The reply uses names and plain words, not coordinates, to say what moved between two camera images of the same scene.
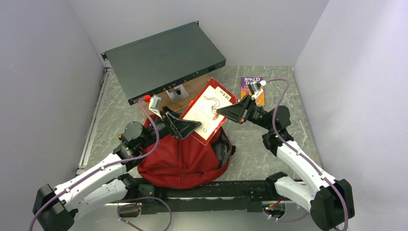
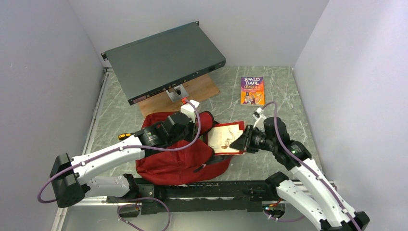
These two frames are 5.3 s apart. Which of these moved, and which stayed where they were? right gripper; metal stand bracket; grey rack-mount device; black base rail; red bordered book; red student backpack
Moved: right gripper; red bordered book
Stayed: black base rail; red student backpack; grey rack-mount device; metal stand bracket
